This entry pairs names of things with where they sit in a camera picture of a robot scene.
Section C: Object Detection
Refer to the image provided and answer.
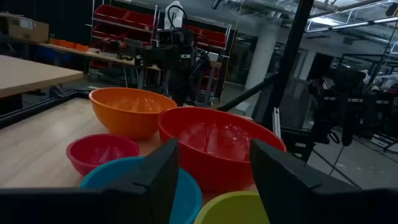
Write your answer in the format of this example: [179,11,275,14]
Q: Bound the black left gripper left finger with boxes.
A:
[102,138,180,224]

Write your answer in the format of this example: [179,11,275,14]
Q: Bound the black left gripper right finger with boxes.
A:
[249,138,361,224]

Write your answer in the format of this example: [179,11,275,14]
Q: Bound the blue plastic bowl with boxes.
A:
[79,156,203,224]

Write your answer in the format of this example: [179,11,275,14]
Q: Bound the yellow-green plastic bowl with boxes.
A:
[193,190,271,224]

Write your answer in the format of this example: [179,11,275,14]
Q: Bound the small crimson plastic bowl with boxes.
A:
[65,134,140,177]

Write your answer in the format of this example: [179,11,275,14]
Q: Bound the orange plastic bowl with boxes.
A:
[88,87,178,140]

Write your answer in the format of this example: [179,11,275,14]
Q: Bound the metal shelf with red bins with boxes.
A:
[90,0,233,97]

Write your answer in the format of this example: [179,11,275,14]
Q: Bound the nested rainbow coloured bowls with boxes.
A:
[157,106,287,192]

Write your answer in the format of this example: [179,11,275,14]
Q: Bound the white cloth cover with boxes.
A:
[164,1,185,30]

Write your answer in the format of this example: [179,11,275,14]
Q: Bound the white aluminium profile piece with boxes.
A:
[272,107,282,139]

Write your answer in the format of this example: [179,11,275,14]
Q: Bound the wooden workbench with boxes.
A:
[39,42,162,72]

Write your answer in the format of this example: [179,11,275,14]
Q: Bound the white round column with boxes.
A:
[244,24,280,94]

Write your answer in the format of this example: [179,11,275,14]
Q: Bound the orange storage bins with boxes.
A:
[50,37,91,52]

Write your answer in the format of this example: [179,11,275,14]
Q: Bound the black background robot station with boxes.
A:
[307,52,398,153]

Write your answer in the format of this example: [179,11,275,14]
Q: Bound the light wood desk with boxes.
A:
[0,55,84,99]

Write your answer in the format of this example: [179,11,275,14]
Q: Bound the cardboard box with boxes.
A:
[0,14,50,44]

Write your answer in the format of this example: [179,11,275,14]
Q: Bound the ceiling light strip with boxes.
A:
[305,16,398,34]

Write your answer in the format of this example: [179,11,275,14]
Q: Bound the black aluminium table frame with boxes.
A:
[0,0,315,162]

